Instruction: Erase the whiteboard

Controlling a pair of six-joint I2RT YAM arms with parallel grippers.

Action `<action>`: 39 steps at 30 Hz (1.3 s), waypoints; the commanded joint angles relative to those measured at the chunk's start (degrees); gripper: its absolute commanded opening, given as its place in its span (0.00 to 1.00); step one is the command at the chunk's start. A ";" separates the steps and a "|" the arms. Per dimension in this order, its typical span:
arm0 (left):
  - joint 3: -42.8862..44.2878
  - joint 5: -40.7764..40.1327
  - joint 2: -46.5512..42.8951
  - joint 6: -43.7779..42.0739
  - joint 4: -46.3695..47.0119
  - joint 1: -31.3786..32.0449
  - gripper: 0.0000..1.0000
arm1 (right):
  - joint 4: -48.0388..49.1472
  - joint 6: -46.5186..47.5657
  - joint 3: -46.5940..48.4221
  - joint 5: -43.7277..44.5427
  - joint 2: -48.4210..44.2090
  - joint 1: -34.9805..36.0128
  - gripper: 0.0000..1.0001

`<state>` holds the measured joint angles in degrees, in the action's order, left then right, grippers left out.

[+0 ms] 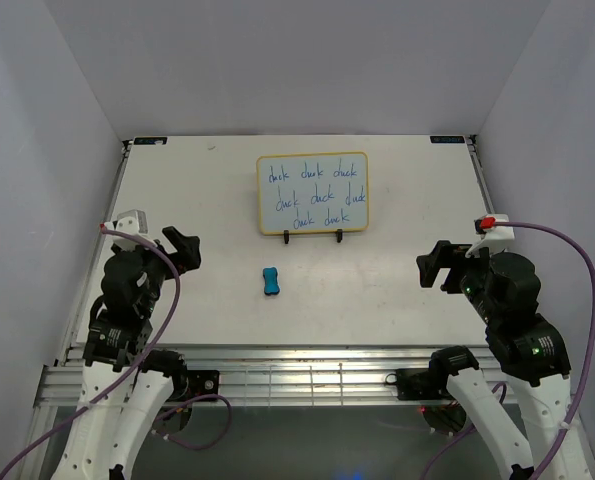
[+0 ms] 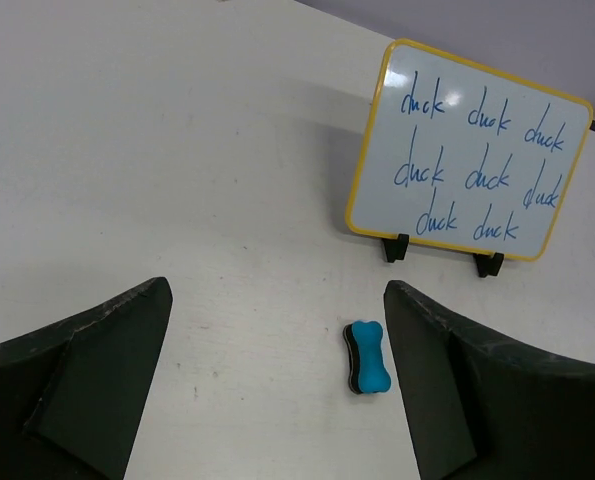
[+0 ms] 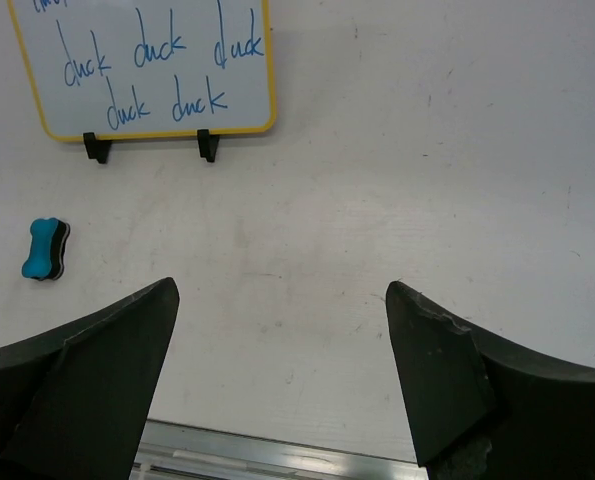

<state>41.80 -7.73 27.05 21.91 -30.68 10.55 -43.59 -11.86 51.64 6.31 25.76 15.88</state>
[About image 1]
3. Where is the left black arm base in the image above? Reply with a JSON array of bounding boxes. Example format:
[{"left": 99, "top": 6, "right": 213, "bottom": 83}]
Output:
[{"left": 155, "top": 370, "right": 220, "bottom": 433}]

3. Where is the blue bone-shaped eraser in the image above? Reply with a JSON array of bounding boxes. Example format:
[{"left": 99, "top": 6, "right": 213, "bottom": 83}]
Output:
[{"left": 262, "top": 267, "right": 281, "bottom": 296}]

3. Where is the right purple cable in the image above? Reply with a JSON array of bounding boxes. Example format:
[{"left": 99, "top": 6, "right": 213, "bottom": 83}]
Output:
[{"left": 419, "top": 220, "right": 595, "bottom": 480}]

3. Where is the aluminium rail frame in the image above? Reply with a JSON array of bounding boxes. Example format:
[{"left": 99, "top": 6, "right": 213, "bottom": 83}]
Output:
[{"left": 19, "top": 134, "right": 595, "bottom": 480}]

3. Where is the yellow framed whiteboard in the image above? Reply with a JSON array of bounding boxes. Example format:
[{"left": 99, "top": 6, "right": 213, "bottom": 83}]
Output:
[{"left": 256, "top": 151, "right": 370, "bottom": 236}]

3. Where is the right blue table label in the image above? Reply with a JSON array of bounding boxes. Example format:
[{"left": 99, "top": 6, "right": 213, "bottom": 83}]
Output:
[{"left": 429, "top": 135, "right": 466, "bottom": 144}]

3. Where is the blue table label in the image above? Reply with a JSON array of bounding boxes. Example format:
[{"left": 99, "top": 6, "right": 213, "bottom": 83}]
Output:
[
  {"left": 429, "top": 135, "right": 466, "bottom": 144},
  {"left": 133, "top": 137, "right": 168, "bottom": 146}
]

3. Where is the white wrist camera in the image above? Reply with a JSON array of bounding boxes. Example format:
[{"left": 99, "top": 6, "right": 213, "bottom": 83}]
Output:
[
  {"left": 465, "top": 214, "right": 515, "bottom": 258},
  {"left": 100, "top": 209, "right": 154, "bottom": 251}
]

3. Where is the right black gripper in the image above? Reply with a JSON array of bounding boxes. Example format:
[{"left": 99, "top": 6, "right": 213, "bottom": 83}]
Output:
[{"left": 415, "top": 238, "right": 499, "bottom": 323}]

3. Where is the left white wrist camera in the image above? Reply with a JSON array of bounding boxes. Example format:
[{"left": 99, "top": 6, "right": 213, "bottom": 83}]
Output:
[{"left": 100, "top": 209, "right": 154, "bottom": 251}]

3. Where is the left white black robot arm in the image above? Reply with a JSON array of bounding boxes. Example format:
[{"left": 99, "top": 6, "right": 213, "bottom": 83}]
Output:
[{"left": 53, "top": 220, "right": 201, "bottom": 479}]

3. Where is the black wire whiteboard stand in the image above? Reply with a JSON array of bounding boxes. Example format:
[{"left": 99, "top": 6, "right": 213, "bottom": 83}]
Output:
[{"left": 281, "top": 229, "right": 344, "bottom": 245}]

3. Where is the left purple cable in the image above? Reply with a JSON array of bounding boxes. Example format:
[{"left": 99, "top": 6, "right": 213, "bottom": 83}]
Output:
[{"left": 0, "top": 222, "right": 233, "bottom": 480}]

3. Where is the left blue table label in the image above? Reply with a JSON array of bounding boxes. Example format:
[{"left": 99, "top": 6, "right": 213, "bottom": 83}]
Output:
[{"left": 133, "top": 137, "right": 168, "bottom": 146}]

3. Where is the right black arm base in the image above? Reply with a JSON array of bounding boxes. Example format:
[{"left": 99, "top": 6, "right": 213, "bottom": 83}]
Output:
[{"left": 384, "top": 368, "right": 467, "bottom": 436}]

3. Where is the purple cable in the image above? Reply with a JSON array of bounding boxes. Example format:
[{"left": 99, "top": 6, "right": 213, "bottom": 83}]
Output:
[
  {"left": 0, "top": 222, "right": 233, "bottom": 480},
  {"left": 419, "top": 220, "right": 595, "bottom": 480}
]

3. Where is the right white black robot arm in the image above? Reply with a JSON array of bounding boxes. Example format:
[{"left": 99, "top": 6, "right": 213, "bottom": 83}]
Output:
[{"left": 417, "top": 240, "right": 591, "bottom": 479}]

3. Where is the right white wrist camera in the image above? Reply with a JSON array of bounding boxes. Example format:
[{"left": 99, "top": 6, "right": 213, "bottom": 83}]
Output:
[{"left": 465, "top": 214, "right": 515, "bottom": 258}]

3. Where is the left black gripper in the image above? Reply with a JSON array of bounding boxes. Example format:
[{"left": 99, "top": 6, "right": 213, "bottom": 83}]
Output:
[{"left": 128, "top": 225, "right": 201, "bottom": 314}]

